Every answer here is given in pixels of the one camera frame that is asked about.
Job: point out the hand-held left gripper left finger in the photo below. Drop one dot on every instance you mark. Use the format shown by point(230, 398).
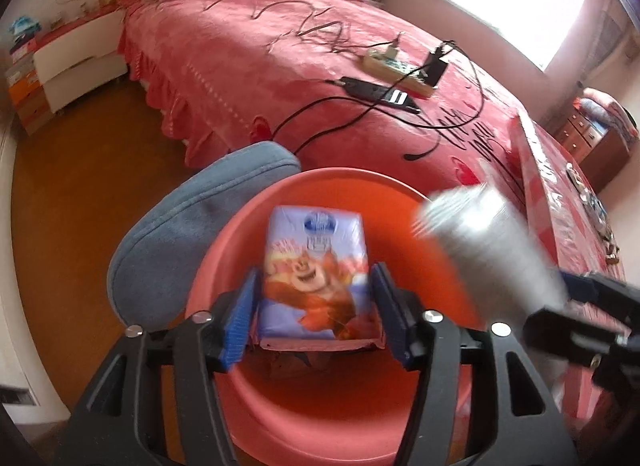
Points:
point(240, 316)

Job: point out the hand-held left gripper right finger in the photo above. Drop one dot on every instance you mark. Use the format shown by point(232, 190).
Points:
point(395, 316)

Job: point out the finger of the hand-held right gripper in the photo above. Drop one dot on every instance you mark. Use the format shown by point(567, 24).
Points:
point(570, 336)
point(575, 283)

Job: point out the yellow snack wrapper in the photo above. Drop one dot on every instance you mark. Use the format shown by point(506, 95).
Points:
point(612, 257)

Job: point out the small cartoon printed packet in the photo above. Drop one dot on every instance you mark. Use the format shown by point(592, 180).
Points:
point(600, 216)

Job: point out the blue cartoon tissue packet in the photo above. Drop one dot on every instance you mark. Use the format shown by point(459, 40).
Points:
point(315, 271)

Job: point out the white silver pouch bag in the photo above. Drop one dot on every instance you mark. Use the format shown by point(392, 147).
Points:
point(480, 246)

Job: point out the orange plastic basin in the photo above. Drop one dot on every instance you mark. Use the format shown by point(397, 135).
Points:
point(325, 411)

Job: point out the blue stool cushion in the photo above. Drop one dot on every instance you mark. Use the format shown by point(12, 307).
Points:
point(175, 236)

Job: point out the brown wooden cabinet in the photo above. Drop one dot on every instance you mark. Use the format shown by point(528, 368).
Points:
point(595, 150)

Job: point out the stack of folded blankets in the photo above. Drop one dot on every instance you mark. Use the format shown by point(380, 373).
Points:
point(605, 110)

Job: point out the black phone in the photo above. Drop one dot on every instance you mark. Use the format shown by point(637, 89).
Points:
point(375, 93)

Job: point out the beige power strip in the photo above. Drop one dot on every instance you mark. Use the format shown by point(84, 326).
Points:
point(387, 65)

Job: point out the black charger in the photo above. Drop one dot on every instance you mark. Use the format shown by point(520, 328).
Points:
point(435, 68)

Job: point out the pink bed blanket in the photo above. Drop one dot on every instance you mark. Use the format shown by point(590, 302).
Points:
point(250, 55)

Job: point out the white charger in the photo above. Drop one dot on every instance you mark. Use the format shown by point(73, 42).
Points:
point(392, 45)

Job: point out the window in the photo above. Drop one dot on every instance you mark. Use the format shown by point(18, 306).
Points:
point(510, 0)

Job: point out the white drawer cabinet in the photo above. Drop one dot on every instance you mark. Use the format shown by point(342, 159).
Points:
point(75, 70)

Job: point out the stack of boxes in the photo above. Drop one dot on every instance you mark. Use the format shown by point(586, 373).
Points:
point(25, 85)

